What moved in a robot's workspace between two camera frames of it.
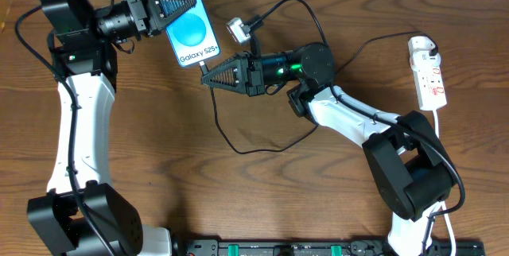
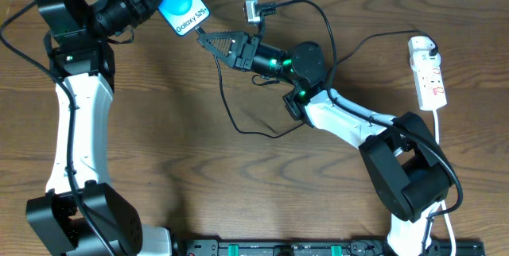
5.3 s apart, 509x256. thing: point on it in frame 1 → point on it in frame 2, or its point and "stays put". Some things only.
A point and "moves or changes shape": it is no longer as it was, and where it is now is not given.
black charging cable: (426, 38) → (267, 136)
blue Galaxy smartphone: (192, 36) moves or changes shape
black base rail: (316, 247) stays put
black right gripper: (251, 74) → (246, 52)
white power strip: (430, 87) stays put
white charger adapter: (420, 57) stays put
